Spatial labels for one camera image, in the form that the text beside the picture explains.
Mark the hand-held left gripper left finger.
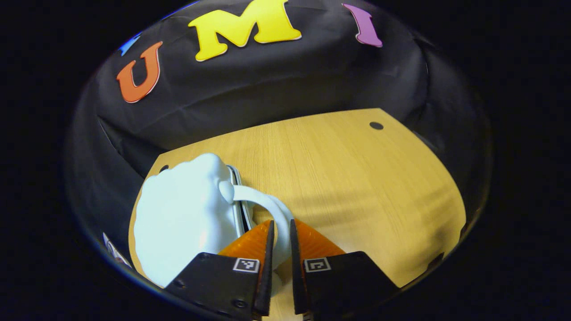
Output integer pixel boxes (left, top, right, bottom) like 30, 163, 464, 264
165, 219, 275, 321

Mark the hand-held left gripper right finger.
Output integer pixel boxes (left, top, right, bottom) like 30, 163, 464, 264
289, 218, 400, 318

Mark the black backdrop cloth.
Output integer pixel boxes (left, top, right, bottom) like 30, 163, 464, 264
67, 0, 493, 268

